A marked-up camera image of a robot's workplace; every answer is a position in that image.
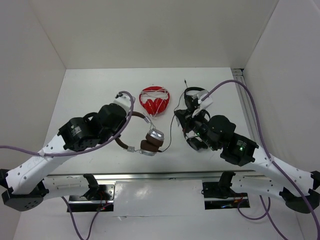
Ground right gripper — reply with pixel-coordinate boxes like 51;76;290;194
173;105;218;151

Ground thin black headphone cable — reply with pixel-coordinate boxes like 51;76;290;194
159;78;188;153

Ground brown silver headphones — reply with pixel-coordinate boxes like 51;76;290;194
115;111;165;157

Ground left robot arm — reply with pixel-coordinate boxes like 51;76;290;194
0;103;132;212

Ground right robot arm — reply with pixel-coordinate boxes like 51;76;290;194
174;109;320;214

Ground black headphones far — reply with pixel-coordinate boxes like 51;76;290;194
184;87;209;111

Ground black headphones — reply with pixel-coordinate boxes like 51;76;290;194
182;129;208;152
184;87;209;111

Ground black headphones near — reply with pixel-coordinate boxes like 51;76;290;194
182;129;208;152

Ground red headphones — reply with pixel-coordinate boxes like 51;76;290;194
138;86;170;118

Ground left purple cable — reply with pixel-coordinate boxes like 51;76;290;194
0;90;136;240

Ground purple cable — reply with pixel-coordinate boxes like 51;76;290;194
202;79;320;240
0;90;136;240

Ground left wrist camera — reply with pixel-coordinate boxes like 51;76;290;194
113;93;132;114

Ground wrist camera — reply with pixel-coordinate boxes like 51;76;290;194
113;93;132;114
192;90;213;118

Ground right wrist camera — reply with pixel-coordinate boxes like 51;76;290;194
192;90;213;118

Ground aluminium front rail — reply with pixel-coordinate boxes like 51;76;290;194
47;170;238;186

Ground aluminium side rail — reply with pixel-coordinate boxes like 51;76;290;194
231;68;261;145

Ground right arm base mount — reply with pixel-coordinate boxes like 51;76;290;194
201;182;250;210

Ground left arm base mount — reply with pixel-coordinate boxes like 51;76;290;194
68;181;116;213

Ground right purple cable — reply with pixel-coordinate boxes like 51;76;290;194
202;79;320;240

